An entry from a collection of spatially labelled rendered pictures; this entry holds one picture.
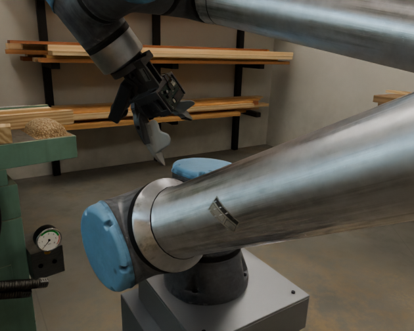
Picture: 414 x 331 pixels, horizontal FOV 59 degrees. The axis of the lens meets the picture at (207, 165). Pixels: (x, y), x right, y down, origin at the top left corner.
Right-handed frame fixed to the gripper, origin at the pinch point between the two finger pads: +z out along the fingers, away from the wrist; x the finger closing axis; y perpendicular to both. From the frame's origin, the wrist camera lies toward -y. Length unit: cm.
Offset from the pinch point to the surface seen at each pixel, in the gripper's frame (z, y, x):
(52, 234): 5.1, -36.0, -18.5
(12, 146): -16.5, -35.0, -9.2
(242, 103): 127, -133, 241
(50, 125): -13.7, -34.1, 1.5
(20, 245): 4, -45, -23
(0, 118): -21, -47, 0
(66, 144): -8.3, -32.4, -0.1
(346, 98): 169, -45, 266
